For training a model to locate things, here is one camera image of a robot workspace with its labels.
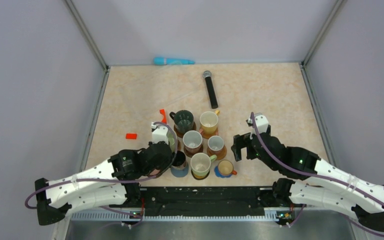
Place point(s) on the orange plastic piece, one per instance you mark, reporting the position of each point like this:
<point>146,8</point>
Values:
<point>164,116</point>

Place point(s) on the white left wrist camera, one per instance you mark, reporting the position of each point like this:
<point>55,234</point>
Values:
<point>161,133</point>

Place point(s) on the dark brown mug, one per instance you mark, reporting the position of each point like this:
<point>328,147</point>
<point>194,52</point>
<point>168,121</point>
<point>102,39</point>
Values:
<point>180,161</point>

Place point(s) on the light blue plastic object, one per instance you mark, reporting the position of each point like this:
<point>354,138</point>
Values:
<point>163,61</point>

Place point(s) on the small grey blue mug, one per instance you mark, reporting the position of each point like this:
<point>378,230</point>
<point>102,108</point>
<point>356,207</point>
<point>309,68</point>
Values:
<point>215,143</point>

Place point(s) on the dark green mug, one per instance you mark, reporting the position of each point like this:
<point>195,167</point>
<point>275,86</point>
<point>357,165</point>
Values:
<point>183,120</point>

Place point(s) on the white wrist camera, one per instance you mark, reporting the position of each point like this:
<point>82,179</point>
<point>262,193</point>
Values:
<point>161,133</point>
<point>261,122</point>

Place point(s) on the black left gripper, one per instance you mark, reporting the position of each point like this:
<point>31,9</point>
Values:
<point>166,163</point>

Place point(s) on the light green mug front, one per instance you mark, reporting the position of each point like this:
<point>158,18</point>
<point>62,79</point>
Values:
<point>175,140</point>

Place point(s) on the orange black smiley coaster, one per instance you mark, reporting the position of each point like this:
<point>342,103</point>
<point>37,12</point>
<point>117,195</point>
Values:
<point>199,177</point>

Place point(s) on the black handheld microphone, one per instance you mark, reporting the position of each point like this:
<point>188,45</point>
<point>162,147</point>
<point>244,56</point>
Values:
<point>207,75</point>

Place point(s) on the light brown round coaster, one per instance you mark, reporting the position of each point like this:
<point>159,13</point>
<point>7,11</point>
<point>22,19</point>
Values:
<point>208,135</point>

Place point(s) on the tan wooden round coaster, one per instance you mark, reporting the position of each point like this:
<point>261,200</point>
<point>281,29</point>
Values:
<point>217,154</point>

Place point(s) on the small orange rectangular block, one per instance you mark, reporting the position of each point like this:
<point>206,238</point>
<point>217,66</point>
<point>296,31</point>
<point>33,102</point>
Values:
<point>131,136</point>

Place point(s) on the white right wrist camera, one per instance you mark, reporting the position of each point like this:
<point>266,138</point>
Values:
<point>261,122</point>

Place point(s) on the sage green mug back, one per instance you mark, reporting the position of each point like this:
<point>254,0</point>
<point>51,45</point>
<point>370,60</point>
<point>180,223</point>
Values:
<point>201,163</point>

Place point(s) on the grey smiley silicone coaster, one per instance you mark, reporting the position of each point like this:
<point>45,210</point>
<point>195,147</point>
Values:
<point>179,171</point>

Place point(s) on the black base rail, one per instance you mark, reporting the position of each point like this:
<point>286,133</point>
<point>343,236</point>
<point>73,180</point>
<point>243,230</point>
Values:
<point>202,201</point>

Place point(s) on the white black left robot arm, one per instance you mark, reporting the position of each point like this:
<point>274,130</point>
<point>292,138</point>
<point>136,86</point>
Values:
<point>115,181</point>

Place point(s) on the dark wooden round coaster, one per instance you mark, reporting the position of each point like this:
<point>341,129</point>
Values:
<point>181,135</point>

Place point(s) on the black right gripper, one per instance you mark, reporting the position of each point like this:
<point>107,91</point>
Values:
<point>242,141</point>

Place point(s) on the yellow mug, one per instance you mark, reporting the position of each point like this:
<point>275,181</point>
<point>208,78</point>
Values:
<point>209,121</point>

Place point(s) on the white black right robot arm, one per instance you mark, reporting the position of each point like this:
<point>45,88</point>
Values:
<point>312,180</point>

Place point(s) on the brown mug white interior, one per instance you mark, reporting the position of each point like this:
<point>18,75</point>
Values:
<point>193,140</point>

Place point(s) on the blue cloud shaped coaster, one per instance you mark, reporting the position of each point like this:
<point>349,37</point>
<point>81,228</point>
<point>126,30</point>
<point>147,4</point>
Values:
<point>216,172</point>

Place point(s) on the small orange mug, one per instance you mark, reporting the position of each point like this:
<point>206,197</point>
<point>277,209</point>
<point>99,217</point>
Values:
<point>226,162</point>

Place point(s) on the dark walnut round coaster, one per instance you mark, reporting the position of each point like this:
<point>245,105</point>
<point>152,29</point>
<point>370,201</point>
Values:
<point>191,152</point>

